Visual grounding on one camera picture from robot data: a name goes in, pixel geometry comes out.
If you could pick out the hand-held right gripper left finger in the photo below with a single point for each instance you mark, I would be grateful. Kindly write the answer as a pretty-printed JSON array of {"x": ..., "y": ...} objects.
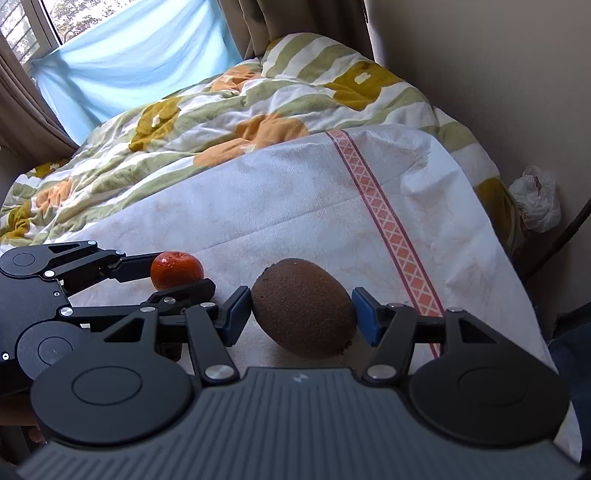
[{"x": 238, "y": 314}]

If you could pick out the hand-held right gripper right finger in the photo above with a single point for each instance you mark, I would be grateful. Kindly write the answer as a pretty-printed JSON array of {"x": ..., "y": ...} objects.
[{"x": 364, "y": 318}]

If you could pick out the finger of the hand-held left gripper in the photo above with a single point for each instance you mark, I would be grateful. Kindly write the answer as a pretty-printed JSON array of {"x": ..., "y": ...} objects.
[
  {"x": 194, "y": 290},
  {"x": 134, "y": 267}
]

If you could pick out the mandarin orange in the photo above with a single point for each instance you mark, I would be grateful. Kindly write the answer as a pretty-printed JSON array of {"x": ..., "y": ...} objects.
[{"x": 178, "y": 270}]

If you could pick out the oval brown kiwi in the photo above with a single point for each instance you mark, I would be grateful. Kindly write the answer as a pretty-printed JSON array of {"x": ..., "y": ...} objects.
[{"x": 302, "y": 309}]

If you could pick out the person's left hand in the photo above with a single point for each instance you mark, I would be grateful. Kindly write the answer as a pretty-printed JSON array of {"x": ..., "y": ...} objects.
[{"x": 18, "y": 410}]

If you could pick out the white tablecloth with red border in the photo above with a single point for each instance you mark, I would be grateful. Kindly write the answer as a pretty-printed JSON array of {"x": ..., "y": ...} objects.
[{"x": 300, "y": 203}]

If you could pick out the floral printed blanket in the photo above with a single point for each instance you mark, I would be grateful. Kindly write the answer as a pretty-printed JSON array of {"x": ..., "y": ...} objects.
[{"x": 184, "y": 120}]

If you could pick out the beige curtain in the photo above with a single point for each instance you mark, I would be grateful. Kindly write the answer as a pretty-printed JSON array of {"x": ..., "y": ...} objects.
[
  {"x": 32, "y": 106},
  {"x": 295, "y": 18}
]

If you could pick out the dark curved rod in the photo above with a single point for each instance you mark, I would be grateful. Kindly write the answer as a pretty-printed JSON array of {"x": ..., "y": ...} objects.
[{"x": 554, "y": 249}]

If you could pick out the light blue cloth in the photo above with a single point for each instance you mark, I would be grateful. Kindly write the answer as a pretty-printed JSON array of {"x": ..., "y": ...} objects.
[{"x": 134, "y": 60}]

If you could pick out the white plastic bag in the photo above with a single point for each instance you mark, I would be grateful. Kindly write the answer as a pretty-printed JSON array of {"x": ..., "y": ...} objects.
[{"x": 535, "y": 198}]

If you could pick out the dark blue cloth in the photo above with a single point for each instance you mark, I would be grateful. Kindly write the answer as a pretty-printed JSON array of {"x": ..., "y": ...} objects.
[{"x": 572, "y": 360}]

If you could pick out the window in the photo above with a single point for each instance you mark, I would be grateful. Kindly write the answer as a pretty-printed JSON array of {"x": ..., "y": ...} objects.
[{"x": 32, "y": 18}]

